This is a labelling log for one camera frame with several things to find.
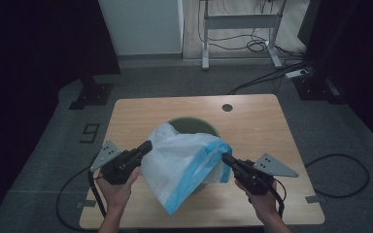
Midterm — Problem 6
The white cabinet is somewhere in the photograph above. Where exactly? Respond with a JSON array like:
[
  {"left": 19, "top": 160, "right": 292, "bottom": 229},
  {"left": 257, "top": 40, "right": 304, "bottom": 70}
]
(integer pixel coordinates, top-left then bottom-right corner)
[{"left": 97, "top": 0, "right": 185, "bottom": 56}]

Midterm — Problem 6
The tangle of black cables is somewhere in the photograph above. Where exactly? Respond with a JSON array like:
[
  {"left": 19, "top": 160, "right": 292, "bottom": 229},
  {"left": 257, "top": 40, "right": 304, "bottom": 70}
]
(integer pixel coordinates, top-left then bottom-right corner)
[{"left": 196, "top": 0, "right": 309, "bottom": 62}]

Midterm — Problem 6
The white metal desk frame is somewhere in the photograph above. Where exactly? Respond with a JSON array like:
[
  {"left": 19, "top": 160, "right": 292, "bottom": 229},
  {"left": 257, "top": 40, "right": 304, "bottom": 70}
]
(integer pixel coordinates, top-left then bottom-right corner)
[{"left": 198, "top": 0, "right": 288, "bottom": 71}]

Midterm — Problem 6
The person's right hand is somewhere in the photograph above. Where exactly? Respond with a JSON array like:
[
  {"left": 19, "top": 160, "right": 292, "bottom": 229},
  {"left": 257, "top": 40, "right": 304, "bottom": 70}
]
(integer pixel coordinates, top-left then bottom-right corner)
[{"left": 234, "top": 180, "right": 282, "bottom": 225}]

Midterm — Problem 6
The black looped floor cable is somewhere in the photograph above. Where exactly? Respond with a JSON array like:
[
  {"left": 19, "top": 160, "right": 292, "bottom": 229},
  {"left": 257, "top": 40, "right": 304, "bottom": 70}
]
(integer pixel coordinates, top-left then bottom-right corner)
[{"left": 305, "top": 153, "right": 370, "bottom": 199}]

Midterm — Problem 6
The right hand-held gripper black cable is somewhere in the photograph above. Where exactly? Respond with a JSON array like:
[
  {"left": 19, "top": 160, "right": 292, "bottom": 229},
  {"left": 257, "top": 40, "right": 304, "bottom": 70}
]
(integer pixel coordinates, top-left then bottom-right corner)
[{"left": 265, "top": 176, "right": 288, "bottom": 218}]

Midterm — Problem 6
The dark curtain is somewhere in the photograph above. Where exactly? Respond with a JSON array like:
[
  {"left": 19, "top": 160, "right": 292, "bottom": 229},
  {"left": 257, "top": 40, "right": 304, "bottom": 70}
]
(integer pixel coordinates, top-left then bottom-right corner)
[
  {"left": 297, "top": 0, "right": 373, "bottom": 153},
  {"left": 0, "top": 0, "right": 121, "bottom": 195}
]

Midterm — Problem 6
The black stand base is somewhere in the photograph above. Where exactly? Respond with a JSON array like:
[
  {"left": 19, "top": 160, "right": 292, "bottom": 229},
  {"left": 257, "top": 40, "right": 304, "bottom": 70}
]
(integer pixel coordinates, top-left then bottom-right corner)
[
  {"left": 292, "top": 75, "right": 342, "bottom": 105},
  {"left": 68, "top": 76, "right": 115, "bottom": 111}
]

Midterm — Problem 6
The person's left hand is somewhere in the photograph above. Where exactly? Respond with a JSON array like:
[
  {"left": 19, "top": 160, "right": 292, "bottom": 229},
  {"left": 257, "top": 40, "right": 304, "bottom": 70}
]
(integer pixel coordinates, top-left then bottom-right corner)
[{"left": 95, "top": 166, "right": 141, "bottom": 212}]

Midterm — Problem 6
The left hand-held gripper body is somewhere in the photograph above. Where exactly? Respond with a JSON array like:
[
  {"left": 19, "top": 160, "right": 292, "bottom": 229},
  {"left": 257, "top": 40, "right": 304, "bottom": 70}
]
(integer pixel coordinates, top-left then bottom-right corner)
[{"left": 89, "top": 139, "right": 144, "bottom": 186}]

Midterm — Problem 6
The green round bin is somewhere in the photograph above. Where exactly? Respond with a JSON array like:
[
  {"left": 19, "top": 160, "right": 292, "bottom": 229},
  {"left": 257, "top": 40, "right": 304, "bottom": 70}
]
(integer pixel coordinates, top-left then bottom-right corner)
[{"left": 167, "top": 116, "right": 221, "bottom": 195}]

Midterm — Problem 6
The white power strip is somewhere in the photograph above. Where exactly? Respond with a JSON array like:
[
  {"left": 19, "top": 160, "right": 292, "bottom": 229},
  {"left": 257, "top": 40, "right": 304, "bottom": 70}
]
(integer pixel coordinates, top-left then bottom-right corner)
[{"left": 285, "top": 68, "right": 309, "bottom": 80}]

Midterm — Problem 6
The white and blue plastic bag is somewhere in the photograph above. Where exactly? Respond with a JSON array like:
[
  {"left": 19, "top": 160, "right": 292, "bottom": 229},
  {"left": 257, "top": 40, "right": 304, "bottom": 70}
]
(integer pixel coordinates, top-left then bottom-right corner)
[{"left": 140, "top": 121, "right": 233, "bottom": 216}]

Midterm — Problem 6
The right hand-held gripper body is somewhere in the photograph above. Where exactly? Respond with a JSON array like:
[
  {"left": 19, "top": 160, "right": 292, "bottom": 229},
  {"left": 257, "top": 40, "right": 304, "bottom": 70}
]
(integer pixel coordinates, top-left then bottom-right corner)
[{"left": 232, "top": 153, "right": 299, "bottom": 196}]

